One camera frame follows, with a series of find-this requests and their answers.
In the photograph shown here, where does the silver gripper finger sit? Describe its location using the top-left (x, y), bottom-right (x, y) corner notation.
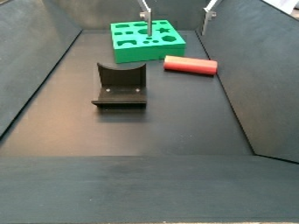
top-left (136, 0), bottom-right (152, 36)
top-left (200, 0), bottom-right (222, 35)

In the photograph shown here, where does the red oval cylinder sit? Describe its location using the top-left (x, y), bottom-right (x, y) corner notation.
top-left (163, 55), bottom-right (218, 75)

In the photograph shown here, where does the black cradle fixture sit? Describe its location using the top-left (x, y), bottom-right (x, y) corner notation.
top-left (91, 64), bottom-right (147, 107)

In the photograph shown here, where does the green foam shape-sorter block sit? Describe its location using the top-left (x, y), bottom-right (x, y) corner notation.
top-left (109, 20), bottom-right (186, 63)

